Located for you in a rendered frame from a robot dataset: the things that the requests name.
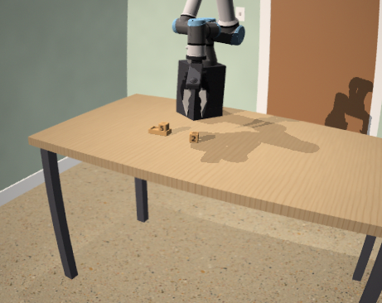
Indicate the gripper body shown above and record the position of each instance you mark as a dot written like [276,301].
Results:
[197,60]

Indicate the tan wooden cube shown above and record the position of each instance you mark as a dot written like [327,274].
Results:
[163,126]
[194,137]

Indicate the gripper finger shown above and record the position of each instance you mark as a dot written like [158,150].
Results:
[204,95]
[185,95]

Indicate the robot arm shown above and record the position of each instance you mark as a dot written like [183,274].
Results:
[203,32]

